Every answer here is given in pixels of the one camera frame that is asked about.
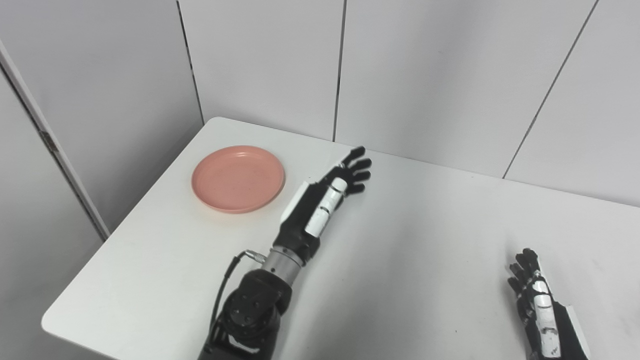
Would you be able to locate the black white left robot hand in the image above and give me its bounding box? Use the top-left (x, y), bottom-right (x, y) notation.
top-left (272, 146), bottom-right (373, 263)

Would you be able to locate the pink round plate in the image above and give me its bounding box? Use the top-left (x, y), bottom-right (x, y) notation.
top-left (191, 145), bottom-right (286, 215)

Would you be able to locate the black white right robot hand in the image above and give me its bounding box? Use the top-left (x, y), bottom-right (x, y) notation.
top-left (507, 248), bottom-right (591, 360)

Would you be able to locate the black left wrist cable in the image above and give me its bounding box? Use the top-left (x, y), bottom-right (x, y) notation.
top-left (207, 250), bottom-right (268, 341)

